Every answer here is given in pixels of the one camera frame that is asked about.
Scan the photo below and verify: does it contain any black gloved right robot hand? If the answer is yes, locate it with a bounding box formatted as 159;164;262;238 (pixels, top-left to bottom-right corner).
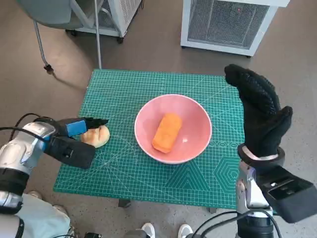
223;63;293;159

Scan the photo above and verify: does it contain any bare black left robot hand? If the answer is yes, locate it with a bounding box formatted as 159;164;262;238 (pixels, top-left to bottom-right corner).
55;117;109;137

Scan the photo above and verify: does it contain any round toy bread bun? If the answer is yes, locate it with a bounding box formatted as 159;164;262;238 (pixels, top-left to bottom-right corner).
81;124;110;149

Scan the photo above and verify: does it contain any pink bowl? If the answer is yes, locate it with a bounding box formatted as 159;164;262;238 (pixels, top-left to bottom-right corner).
134;94;212;165

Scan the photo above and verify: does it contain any long orange toy bread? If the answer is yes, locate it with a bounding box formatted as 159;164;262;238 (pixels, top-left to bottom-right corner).
152;113;183;154

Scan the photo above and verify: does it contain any green cutting mat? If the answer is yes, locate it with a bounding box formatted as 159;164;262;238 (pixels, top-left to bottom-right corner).
53;68;274;214

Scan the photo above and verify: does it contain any silver metal pole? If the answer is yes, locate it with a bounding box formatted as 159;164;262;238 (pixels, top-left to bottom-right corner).
93;0;103;69

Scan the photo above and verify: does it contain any person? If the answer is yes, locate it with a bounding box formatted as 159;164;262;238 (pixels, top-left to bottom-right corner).
17;190;75;238

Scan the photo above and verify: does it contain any white cabinet with mesh front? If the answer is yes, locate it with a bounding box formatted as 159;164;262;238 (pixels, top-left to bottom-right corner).
180;0;290;58

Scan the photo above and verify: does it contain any grey chair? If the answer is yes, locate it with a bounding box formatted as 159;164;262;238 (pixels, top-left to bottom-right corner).
16;0;86;74

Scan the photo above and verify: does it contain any white wheeled mesh cabinet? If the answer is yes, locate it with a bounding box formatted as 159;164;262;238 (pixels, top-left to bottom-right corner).
65;0;144;44

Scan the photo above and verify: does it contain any white shoe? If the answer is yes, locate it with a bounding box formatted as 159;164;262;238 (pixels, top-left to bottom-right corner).
178;224;193;238
141;223;156;238

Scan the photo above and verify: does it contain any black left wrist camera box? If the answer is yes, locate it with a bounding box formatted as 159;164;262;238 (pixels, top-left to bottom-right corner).
44;135;96;169

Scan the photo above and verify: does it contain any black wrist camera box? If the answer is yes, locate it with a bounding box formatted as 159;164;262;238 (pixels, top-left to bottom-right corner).
256;166;317;224
44;135;96;169

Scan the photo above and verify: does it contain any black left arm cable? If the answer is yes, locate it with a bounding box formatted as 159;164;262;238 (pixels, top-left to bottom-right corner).
0;113;49;142

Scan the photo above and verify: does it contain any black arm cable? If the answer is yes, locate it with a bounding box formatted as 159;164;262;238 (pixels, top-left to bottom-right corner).
192;210;283;238
0;113;49;142

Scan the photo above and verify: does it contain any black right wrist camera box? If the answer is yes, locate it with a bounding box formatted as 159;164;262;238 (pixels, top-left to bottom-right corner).
256;166;317;224

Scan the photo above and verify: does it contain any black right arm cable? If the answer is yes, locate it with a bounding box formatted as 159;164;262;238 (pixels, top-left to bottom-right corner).
192;210;283;238

